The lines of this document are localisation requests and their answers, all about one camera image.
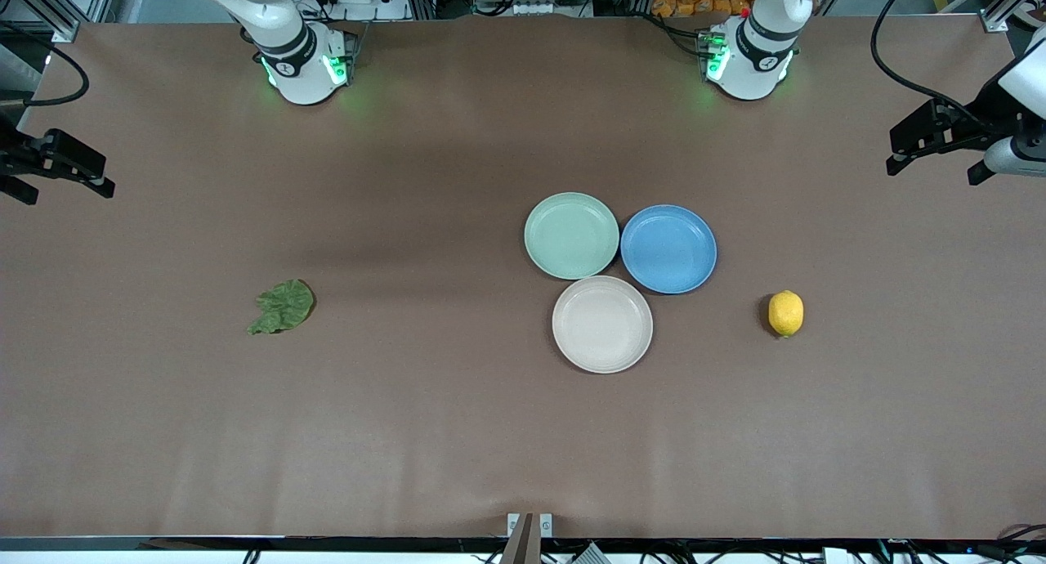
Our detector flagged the yellow lemon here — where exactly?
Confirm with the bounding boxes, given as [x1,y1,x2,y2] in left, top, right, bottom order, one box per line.
[768,290,805,338]

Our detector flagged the green lettuce leaf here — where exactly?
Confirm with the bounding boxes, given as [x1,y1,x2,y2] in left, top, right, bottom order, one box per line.
[247,280,315,336]

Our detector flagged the blue plate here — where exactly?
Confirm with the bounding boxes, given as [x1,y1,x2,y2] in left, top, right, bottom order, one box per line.
[620,204,717,294]

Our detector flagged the light green plate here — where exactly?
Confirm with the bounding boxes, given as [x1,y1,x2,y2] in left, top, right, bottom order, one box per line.
[524,192,620,280]

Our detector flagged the beige plate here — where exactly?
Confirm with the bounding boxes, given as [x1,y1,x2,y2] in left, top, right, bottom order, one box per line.
[552,275,654,374]

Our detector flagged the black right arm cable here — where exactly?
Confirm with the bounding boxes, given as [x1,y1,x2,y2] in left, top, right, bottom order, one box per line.
[0,20,91,107]

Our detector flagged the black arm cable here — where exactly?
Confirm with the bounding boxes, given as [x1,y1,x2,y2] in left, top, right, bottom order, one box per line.
[869,0,986,128]
[0,20,91,107]

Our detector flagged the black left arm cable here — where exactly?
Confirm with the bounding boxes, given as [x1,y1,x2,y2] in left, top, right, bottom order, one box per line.
[869,0,986,128]

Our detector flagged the aluminium frame profile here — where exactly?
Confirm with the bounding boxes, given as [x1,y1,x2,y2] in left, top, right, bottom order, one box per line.
[0,0,123,43]
[979,0,1046,34]

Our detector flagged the small metal bracket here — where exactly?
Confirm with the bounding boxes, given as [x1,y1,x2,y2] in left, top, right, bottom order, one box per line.
[507,513,554,539]

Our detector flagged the brown camera pole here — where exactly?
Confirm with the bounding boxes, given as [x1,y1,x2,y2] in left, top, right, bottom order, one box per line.
[499,513,543,564]

